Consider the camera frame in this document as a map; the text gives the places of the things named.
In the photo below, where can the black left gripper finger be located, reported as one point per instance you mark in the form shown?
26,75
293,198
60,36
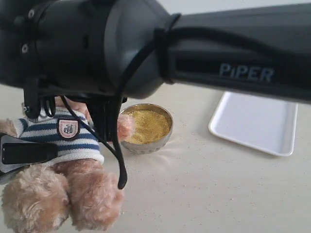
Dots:
15,154

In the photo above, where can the steel bowl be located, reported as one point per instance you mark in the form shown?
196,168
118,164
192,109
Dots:
155,146

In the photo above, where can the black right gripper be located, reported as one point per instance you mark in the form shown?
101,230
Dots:
19,61

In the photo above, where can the white rectangular plastic tray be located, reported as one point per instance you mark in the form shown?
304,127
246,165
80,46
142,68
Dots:
263,124

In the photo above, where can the tan teddy bear striped shirt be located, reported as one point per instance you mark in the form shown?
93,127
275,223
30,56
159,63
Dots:
74,184

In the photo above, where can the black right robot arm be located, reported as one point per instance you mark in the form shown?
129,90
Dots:
81,48

